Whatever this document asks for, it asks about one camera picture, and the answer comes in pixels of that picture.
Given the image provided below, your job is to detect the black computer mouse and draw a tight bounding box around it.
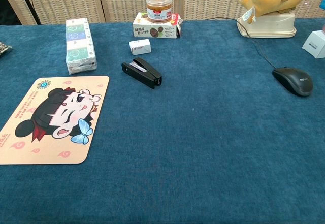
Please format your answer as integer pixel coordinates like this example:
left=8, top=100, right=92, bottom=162
left=272, top=67, right=313, bottom=97

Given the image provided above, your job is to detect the cartoon girl mouse pad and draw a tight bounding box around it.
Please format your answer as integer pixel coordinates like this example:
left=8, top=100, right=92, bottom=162
left=0, top=76, right=110, bottom=165

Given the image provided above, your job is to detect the black stapler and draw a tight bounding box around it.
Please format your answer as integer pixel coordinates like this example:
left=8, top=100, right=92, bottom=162
left=121, top=57, right=163, bottom=90

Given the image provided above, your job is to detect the blue table cloth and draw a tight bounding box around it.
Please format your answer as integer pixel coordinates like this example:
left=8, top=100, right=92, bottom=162
left=0, top=18, right=325, bottom=224

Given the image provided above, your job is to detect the small white staple box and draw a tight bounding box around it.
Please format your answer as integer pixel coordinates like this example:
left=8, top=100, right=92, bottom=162
left=128, top=39, right=152, bottom=56

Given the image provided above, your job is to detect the white cookie snack box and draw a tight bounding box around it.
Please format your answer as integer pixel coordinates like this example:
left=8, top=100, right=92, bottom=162
left=132, top=12, right=178, bottom=39

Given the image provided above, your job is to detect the red and white snack pack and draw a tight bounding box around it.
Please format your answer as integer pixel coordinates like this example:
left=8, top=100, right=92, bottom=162
left=170, top=12, right=183, bottom=36

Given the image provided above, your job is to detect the clear jar red label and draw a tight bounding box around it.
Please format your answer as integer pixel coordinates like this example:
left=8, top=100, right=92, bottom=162
left=146, top=0, right=173, bottom=23

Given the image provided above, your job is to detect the long white tissue pack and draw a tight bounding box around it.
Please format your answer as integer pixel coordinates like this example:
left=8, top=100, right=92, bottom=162
left=66, top=17, right=98, bottom=75

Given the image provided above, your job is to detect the cream plastic lunch box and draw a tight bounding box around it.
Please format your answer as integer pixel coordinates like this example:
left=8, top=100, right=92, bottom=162
left=236, top=12, right=297, bottom=39

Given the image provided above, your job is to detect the white cardboard box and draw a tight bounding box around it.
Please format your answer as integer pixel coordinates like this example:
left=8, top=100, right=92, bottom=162
left=302, top=30, right=325, bottom=59

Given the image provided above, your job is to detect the black tripod stand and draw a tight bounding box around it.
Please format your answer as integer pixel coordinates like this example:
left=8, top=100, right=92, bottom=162
left=15, top=0, right=42, bottom=25

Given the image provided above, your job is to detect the thin black cable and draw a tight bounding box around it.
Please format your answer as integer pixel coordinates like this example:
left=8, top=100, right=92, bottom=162
left=208, top=17, right=277, bottom=70

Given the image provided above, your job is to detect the coiled braided rope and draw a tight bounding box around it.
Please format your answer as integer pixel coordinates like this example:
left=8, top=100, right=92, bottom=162
left=0, top=41, right=13, bottom=56

